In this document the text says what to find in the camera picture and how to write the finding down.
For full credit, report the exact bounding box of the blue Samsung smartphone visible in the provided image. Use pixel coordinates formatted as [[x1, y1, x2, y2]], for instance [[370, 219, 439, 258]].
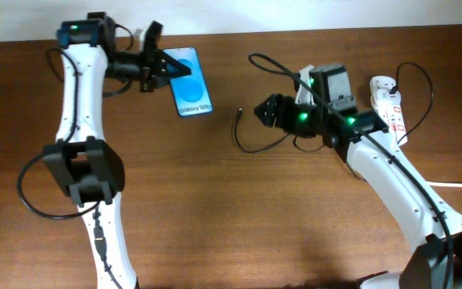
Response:
[[165, 47, 213, 117]]

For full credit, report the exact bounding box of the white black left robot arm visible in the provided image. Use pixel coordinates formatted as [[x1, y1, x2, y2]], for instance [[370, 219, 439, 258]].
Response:
[[43, 12, 191, 288]]

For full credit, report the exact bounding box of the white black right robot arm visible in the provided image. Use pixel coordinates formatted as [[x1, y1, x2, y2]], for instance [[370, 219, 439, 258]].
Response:
[[254, 64, 462, 289]]

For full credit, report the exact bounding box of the white USB charger plug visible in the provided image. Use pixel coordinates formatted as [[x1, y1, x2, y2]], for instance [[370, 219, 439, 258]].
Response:
[[375, 86, 401, 104]]

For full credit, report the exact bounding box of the white power strip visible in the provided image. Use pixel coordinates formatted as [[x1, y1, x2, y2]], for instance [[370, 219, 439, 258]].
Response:
[[370, 75, 407, 145]]

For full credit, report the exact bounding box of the black USB charging cable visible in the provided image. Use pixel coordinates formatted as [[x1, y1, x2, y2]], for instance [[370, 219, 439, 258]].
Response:
[[231, 62, 435, 184]]

